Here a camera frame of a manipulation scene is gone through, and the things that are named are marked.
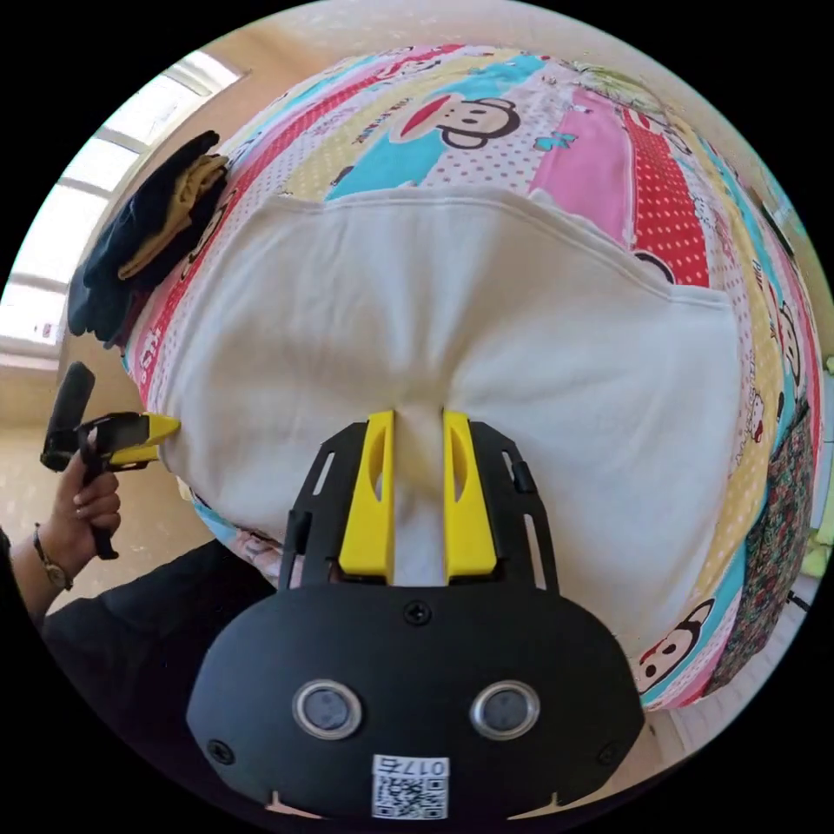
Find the person's body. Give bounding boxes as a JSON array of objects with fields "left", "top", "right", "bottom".
[{"left": 0, "top": 526, "right": 289, "bottom": 824}]

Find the person's left forearm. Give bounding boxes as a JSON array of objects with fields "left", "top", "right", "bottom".
[{"left": 11, "top": 522, "right": 81, "bottom": 619}]

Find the window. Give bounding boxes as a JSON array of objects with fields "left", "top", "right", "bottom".
[{"left": 0, "top": 50, "right": 253, "bottom": 361}]

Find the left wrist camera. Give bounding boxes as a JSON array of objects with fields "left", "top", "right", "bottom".
[{"left": 40, "top": 361, "right": 97, "bottom": 473}]

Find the bed with cartoon monkey sheet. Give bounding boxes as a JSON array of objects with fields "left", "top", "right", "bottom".
[{"left": 120, "top": 43, "right": 824, "bottom": 712}]

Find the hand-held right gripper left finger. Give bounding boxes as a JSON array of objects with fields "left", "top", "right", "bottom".
[{"left": 338, "top": 408, "right": 397, "bottom": 586}]

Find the pile of clothes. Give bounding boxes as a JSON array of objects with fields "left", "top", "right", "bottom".
[{"left": 67, "top": 129, "right": 230, "bottom": 351}]

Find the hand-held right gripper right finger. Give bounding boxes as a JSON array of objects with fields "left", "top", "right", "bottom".
[{"left": 442, "top": 408, "right": 499, "bottom": 583}]

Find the person's left hand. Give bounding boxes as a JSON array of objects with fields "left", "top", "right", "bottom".
[{"left": 40, "top": 447, "right": 122, "bottom": 566}]

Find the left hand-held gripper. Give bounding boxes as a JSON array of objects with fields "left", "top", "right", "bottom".
[{"left": 73, "top": 412, "right": 182, "bottom": 561}]

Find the floral patterned blanket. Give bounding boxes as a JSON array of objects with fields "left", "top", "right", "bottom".
[{"left": 705, "top": 395, "right": 817, "bottom": 697}]

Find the white long sleeve shirt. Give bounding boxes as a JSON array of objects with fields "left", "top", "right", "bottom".
[{"left": 133, "top": 185, "right": 745, "bottom": 654}]

